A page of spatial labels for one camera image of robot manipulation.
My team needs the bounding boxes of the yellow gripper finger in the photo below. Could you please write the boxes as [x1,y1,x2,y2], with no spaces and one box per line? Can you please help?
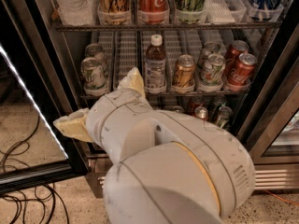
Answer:
[53,108,93,143]
[118,67,146,97]

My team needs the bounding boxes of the rear red can bottom shelf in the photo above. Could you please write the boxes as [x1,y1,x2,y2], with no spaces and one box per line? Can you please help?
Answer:
[186,96,204,115]

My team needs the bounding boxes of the red cola can top shelf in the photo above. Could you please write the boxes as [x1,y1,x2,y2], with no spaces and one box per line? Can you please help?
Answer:
[138,0,168,24]

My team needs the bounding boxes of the open glass fridge door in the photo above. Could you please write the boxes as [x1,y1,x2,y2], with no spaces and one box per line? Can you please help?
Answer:
[0,0,88,194]

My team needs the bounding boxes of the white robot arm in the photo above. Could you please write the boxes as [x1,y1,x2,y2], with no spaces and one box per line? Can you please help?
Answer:
[54,68,255,224]

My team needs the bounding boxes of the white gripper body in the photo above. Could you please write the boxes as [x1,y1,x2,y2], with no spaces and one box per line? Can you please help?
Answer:
[86,89,153,160]

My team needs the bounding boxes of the rear green can bottom shelf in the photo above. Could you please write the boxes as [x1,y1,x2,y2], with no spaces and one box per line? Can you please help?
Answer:
[209,95,227,117]

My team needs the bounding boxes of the rear green white soda can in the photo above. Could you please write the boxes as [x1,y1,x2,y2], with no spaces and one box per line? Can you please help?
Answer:
[85,43,108,74]

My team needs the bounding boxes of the gold can middle shelf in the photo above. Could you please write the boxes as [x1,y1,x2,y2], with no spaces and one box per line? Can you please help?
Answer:
[172,54,195,93]

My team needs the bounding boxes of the green white soda can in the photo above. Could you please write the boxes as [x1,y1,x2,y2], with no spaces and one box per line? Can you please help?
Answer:
[85,43,108,74]
[80,57,107,96]

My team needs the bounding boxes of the front green white soda can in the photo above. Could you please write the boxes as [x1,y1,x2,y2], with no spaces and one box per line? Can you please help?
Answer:
[80,57,107,96]

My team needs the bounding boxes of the front red can bottom shelf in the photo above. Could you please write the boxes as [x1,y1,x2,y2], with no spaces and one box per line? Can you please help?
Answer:
[194,106,208,120]

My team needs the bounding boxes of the orange floor cable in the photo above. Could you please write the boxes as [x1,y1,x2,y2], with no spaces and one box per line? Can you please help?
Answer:
[263,189,299,207]

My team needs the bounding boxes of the orange gold can top shelf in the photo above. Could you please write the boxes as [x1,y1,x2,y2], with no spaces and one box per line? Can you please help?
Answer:
[97,0,131,25]

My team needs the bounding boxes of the right sliding glass door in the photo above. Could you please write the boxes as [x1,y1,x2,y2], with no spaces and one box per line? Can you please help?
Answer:
[247,60,299,165]

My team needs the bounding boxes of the black floor cables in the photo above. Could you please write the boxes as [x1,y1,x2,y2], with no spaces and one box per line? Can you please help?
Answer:
[0,115,70,224]

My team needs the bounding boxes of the front red cola can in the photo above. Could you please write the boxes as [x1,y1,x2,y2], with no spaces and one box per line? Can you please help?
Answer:
[227,53,257,91]

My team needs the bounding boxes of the front green can bottom shelf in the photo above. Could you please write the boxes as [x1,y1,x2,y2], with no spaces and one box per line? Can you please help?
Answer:
[214,106,233,128]

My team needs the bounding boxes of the brown tea bottle middle shelf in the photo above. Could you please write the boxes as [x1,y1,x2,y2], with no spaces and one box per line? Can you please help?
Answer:
[144,34,166,94]

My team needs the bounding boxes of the empty white shelf tray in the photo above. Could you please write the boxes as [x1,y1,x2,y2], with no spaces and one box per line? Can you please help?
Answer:
[113,31,137,90]

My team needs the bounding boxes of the rear red cola can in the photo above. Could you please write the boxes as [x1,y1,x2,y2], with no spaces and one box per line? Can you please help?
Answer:
[224,40,249,76]

